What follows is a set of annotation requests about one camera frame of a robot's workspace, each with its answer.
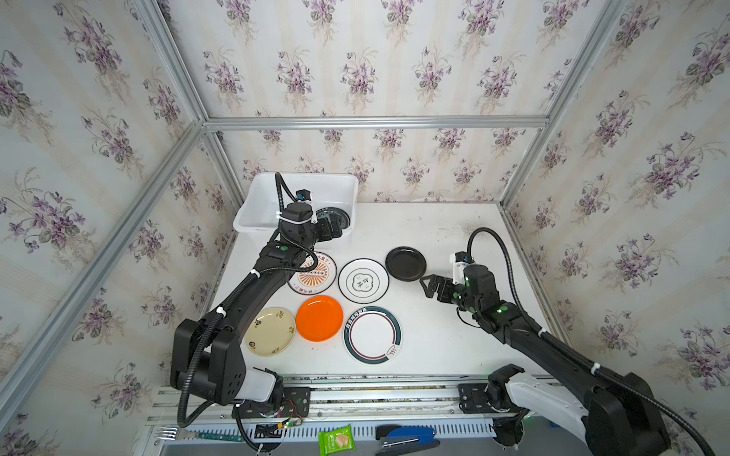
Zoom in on black round plate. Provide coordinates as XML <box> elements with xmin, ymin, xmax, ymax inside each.
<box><xmin>385</xmin><ymin>246</ymin><xmax>427</xmax><ymax>282</ymax></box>

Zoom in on green rimmed white plate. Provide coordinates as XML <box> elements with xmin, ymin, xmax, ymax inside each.
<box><xmin>343</xmin><ymin>306</ymin><xmax>403</xmax><ymax>365</ymax></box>

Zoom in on orange plastic plate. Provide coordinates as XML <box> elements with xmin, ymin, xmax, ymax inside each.
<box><xmin>296</xmin><ymin>296</ymin><xmax>344</xmax><ymax>343</ymax></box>

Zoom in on cream plate small flowers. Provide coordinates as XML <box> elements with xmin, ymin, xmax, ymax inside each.
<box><xmin>243</xmin><ymin>307</ymin><xmax>297</xmax><ymax>357</ymax></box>

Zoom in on blue floral green plate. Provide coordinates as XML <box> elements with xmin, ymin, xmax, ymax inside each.
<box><xmin>317</xmin><ymin>207</ymin><xmax>351</xmax><ymax>232</ymax></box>

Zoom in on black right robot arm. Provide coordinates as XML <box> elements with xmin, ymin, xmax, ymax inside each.
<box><xmin>419</xmin><ymin>242</ymin><xmax>714</xmax><ymax>455</ymax></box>

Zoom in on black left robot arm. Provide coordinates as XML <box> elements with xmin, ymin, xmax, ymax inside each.
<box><xmin>170</xmin><ymin>172</ymin><xmax>342</xmax><ymax>428</ymax></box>

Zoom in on white plastic bin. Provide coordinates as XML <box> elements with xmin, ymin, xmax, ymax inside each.
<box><xmin>233</xmin><ymin>172</ymin><xmax>359</xmax><ymax>250</ymax></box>

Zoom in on white plate orange fan centre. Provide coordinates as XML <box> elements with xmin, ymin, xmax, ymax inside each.
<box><xmin>288</xmin><ymin>252</ymin><xmax>338</xmax><ymax>296</ymax></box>

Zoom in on white plate black flower outline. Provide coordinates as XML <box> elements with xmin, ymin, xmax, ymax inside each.
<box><xmin>338</xmin><ymin>258</ymin><xmax>390</xmax><ymax>305</ymax></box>

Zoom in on blue black stapler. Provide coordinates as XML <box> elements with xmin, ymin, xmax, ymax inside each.
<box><xmin>376</xmin><ymin>425</ymin><xmax>441</xmax><ymax>456</ymax></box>

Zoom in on green snack packet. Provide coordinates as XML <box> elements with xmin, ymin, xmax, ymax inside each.
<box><xmin>319</xmin><ymin>425</ymin><xmax>355</xmax><ymax>456</ymax></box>

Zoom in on green circuit board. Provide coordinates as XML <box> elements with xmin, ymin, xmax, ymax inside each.
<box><xmin>197</xmin><ymin>432</ymin><xmax>243</xmax><ymax>443</ymax></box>

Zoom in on metal fork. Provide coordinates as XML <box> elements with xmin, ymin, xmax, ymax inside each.
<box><xmin>156</xmin><ymin>427</ymin><xmax>199</xmax><ymax>441</ymax></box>

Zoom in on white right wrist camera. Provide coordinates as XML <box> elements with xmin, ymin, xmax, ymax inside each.
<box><xmin>450</xmin><ymin>251</ymin><xmax>473</xmax><ymax>285</ymax></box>

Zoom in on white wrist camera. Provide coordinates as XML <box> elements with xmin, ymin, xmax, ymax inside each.
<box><xmin>450</xmin><ymin>251</ymin><xmax>473</xmax><ymax>285</ymax></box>
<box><xmin>295</xmin><ymin>189</ymin><xmax>313</xmax><ymax>206</ymax></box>

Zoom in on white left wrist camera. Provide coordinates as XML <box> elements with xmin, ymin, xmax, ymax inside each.
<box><xmin>295</xmin><ymin>189</ymin><xmax>313</xmax><ymax>206</ymax></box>

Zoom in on aluminium rail base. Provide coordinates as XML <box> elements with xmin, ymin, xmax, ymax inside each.
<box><xmin>147</xmin><ymin>372</ymin><xmax>571</xmax><ymax>446</ymax></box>

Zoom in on aluminium frame top bar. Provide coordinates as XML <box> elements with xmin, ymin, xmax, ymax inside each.
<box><xmin>203</xmin><ymin>115</ymin><xmax>549</xmax><ymax>131</ymax></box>

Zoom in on aluminium frame post left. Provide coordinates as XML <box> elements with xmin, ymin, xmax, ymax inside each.
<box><xmin>134</xmin><ymin>0</ymin><xmax>244</xmax><ymax>210</ymax></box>

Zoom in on aluminium frame post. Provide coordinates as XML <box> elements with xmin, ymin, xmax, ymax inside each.
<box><xmin>499</xmin><ymin>0</ymin><xmax>627</xmax><ymax>209</ymax></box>
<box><xmin>134</xmin><ymin>0</ymin><xmax>244</xmax><ymax>210</ymax></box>

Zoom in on aluminium frame post right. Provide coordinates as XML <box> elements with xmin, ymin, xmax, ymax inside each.
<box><xmin>499</xmin><ymin>0</ymin><xmax>627</xmax><ymax>209</ymax></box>

